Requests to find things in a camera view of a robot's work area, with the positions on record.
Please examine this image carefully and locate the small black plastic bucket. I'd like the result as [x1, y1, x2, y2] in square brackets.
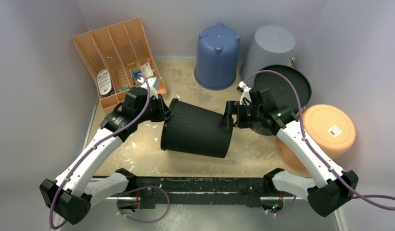
[241, 64, 312, 136]

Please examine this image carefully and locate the blue plastic bucket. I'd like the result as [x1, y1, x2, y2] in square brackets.
[194, 23, 240, 90]

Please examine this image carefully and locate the small blue box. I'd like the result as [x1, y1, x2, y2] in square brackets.
[133, 71, 141, 79]

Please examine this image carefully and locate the grey plastic bucket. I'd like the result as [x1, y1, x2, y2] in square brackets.
[240, 26, 296, 81]

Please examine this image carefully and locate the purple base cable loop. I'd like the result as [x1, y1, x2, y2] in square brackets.
[115, 186, 171, 224]

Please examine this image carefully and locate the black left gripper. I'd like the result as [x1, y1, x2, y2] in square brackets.
[136, 94, 172, 124]

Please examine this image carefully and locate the large black plastic bucket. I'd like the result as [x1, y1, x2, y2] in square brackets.
[160, 99, 233, 158]

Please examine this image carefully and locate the white oval label tin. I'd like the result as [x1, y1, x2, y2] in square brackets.
[96, 69, 114, 97]

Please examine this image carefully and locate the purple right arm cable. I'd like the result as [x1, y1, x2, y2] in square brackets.
[243, 70, 395, 211]

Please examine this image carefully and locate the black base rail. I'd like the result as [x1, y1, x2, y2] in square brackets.
[117, 176, 280, 209]

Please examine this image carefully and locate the white red card packet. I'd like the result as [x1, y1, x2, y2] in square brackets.
[140, 63, 154, 78]

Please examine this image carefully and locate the orange plastic bucket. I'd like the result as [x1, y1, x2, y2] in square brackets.
[277, 104, 357, 173]

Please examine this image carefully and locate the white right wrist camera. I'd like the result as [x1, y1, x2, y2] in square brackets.
[236, 81, 252, 106]

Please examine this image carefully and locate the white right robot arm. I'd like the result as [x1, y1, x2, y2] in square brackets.
[220, 87, 358, 217]

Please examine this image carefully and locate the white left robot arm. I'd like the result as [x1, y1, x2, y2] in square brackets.
[39, 87, 173, 230]

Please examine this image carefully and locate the orange slotted organizer rack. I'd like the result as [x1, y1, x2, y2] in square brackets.
[73, 18, 168, 114]

